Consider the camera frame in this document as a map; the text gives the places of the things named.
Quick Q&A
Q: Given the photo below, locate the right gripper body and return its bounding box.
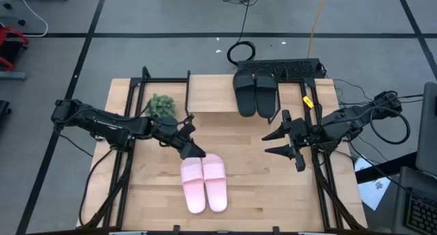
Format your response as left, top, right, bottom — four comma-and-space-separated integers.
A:
281, 108, 314, 174

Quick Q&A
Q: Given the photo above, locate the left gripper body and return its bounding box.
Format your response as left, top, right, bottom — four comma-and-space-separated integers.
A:
152, 115, 198, 151

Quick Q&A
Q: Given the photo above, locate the pink slide sandal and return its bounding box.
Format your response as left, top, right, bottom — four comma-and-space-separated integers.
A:
180, 156, 207, 215
201, 153, 229, 213

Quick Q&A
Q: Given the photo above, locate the black slide sandal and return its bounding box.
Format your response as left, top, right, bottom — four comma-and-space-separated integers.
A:
232, 69, 257, 118
253, 69, 278, 120

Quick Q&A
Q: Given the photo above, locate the green artificial plant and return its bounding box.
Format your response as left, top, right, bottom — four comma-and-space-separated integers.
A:
146, 93, 178, 120

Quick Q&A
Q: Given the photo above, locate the black keyboard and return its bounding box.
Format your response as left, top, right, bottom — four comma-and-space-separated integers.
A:
236, 57, 326, 81

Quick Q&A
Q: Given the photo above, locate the black stand base bar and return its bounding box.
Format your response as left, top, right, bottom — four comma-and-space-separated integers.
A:
354, 151, 419, 184

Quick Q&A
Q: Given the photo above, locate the white paper sheet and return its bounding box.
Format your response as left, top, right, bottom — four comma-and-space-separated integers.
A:
354, 155, 392, 212

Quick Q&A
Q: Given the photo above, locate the grey laptop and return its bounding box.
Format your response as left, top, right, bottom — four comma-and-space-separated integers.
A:
391, 81, 437, 235

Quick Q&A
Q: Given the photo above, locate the red step stool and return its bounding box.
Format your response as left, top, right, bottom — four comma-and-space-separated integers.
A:
0, 25, 31, 72

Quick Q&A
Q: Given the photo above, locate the black aluminium rig frame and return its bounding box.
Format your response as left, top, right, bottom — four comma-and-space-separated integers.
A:
80, 66, 368, 231

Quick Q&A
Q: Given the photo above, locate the wooden shelf black frame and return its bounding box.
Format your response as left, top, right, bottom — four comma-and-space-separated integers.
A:
184, 70, 282, 126

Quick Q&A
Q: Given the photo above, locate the coiled black cable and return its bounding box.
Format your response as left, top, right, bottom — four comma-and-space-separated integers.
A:
226, 0, 257, 66

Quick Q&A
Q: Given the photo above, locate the yellow cable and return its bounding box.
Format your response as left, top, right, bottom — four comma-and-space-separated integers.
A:
306, 0, 330, 59

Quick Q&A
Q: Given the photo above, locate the white cable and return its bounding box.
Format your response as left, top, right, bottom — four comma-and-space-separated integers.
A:
16, 0, 49, 38

